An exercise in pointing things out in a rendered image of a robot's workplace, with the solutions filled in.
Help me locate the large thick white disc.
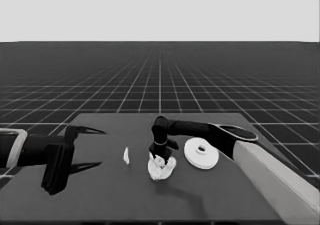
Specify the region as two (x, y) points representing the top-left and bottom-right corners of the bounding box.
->
(183, 137), (221, 170)

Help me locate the white round carrier with pins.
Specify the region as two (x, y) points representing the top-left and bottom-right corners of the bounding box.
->
(147, 153), (177, 182)

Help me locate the small thin white T-piece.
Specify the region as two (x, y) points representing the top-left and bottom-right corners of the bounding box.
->
(122, 147), (131, 166)

